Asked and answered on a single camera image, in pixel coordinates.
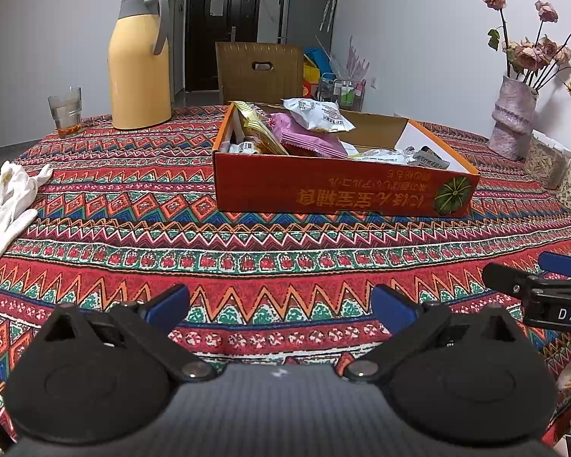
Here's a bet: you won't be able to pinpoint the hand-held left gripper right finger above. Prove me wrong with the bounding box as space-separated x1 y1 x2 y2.
343 283 515 382

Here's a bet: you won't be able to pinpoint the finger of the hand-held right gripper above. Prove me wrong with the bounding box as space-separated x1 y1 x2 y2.
538 250 571 279
483 261 536 302

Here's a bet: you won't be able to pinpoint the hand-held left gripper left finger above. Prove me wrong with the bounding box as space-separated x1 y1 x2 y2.
42 283 218 383

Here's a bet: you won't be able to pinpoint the red cardboard box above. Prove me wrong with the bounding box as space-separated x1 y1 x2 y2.
212 101 481 218

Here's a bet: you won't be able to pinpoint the dark snack packet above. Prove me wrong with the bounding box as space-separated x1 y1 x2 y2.
412 149 450 169

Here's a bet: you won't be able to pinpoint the white green snack packet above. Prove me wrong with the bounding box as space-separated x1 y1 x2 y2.
349 149 417 165

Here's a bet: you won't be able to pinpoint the pink snack packet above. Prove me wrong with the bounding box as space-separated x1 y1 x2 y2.
269 113 349 159

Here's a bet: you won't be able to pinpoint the gold silver snack packet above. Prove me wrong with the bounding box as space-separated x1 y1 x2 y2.
231 101 291 155

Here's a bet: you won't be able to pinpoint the clear plastic storage container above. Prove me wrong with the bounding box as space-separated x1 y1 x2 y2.
523 131 571 190

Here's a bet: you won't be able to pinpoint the pink textured vase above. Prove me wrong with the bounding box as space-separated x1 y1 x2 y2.
488 75 539 161

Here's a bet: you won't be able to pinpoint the white cotton glove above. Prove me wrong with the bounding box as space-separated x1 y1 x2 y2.
0 162 53 211
0 185 39 272

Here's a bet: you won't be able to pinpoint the dried pink roses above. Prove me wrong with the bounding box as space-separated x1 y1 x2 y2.
478 0 571 87

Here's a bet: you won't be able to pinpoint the glass cup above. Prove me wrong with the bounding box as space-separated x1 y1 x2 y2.
48 86 83 139

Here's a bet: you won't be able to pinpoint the yellow thermos jug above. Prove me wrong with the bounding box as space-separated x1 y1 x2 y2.
107 0 173 130

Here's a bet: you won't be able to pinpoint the wooden chair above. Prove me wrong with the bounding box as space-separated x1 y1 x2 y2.
215 42 305 105

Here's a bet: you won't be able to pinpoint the pink feathery decoration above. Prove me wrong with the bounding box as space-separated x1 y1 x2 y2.
345 34 371 81

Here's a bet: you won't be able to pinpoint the blue plastic item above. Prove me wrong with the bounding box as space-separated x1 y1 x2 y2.
305 48 334 74

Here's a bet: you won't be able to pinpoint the dark entrance door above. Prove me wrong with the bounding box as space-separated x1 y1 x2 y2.
185 0 260 92

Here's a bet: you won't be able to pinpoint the grey refrigerator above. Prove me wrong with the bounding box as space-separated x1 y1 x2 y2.
278 0 342 51

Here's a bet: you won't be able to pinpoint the white folded umbrella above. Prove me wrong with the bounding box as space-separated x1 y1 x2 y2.
320 0 341 33

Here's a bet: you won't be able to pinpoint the wire storage rack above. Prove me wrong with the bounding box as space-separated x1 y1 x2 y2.
316 72 366 112

